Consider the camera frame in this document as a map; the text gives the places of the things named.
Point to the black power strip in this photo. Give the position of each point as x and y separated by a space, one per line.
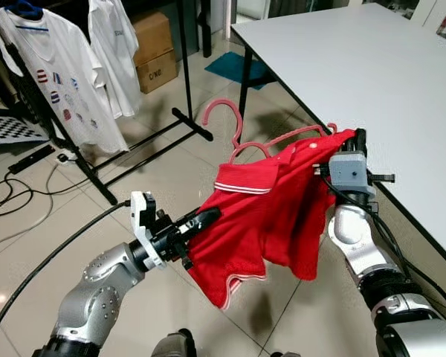
31 159

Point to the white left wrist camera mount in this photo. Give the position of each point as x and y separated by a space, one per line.
140 212

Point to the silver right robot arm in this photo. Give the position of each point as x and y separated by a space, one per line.
353 230

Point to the black clothes rack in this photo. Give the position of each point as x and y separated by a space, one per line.
184 59

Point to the teal floor mat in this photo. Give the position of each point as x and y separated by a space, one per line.
227 68

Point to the red polo shirt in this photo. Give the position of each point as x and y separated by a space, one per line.
267 216

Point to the white T-shirt flag prints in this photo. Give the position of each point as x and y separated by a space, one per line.
52 52

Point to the white T-shirt small logo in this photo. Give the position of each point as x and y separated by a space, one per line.
111 52

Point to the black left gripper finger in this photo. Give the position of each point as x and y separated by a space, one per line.
204 216
189 233

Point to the robot right leg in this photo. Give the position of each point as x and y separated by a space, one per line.
286 354

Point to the black table leg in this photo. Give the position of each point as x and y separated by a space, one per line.
243 82

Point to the dark blue hanger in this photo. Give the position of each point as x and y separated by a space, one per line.
26 11

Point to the printed brown cardboard box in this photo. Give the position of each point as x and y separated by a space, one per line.
157 73

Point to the checkerboard calibration board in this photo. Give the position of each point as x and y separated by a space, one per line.
15 130

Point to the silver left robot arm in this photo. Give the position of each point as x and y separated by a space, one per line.
97 297

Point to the plain brown cardboard box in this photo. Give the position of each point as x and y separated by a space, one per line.
152 33

